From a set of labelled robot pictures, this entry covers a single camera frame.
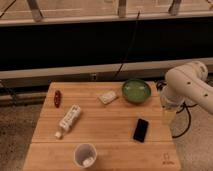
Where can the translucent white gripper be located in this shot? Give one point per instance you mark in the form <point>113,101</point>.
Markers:
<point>170,101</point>

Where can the white plastic bottle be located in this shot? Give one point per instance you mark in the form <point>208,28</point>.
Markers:
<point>67,121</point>

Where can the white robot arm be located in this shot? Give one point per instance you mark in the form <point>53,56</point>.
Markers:
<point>186,81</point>

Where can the green ceramic bowl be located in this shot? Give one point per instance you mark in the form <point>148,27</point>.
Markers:
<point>136,91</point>

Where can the black smartphone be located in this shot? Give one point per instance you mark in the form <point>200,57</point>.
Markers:
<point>141,130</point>

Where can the small white object in cup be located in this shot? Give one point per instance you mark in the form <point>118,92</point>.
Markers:
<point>87,162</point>

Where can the red chili pepper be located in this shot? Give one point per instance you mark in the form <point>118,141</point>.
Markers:
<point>57,98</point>

